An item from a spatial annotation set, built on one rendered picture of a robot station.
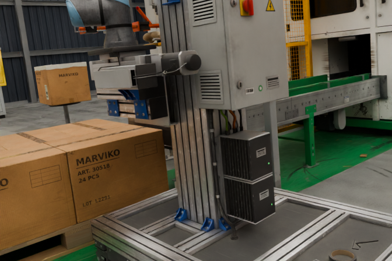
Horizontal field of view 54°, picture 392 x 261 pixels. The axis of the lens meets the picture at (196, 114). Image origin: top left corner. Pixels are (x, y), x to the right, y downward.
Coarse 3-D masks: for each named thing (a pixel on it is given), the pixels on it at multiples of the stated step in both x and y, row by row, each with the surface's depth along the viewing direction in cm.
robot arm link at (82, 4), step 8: (72, 0) 161; (80, 0) 160; (88, 0) 161; (96, 0) 163; (72, 8) 159; (80, 8) 160; (88, 8) 160; (96, 8) 161; (72, 16) 160; (80, 16) 160; (88, 16) 161; (96, 16) 162; (72, 24) 164; (80, 24) 163; (88, 24) 164; (96, 24) 166
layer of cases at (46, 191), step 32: (64, 128) 277; (96, 128) 263; (128, 128) 250; (0, 160) 194; (32, 160) 188; (64, 160) 198; (96, 160) 209; (128, 160) 221; (160, 160) 235; (0, 192) 180; (32, 192) 189; (64, 192) 199; (96, 192) 210; (128, 192) 223; (160, 192) 236; (0, 224) 181; (32, 224) 190; (64, 224) 200
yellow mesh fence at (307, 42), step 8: (288, 0) 392; (304, 0) 409; (288, 8) 393; (304, 8) 411; (304, 16) 413; (304, 24) 414; (304, 32) 416; (304, 40) 413; (312, 64) 420; (312, 72) 421; (280, 128) 398; (288, 128) 403
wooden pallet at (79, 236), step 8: (80, 224) 206; (88, 224) 208; (56, 232) 198; (64, 232) 201; (72, 232) 203; (80, 232) 206; (88, 232) 209; (32, 240) 191; (40, 240) 193; (64, 240) 204; (72, 240) 203; (80, 240) 206; (88, 240) 209; (8, 248) 184; (16, 248) 186; (56, 248) 205; (64, 248) 204; (72, 248) 204; (80, 248) 206; (32, 256) 199; (40, 256) 198; (48, 256) 197; (56, 256) 199
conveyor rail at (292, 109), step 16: (368, 80) 352; (304, 96) 295; (320, 96) 308; (336, 96) 322; (352, 96) 338; (368, 96) 354; (256, 112) 263; (288, 112) 284; (304, 112) 297; (320, 112) 309; (256, 128) 264
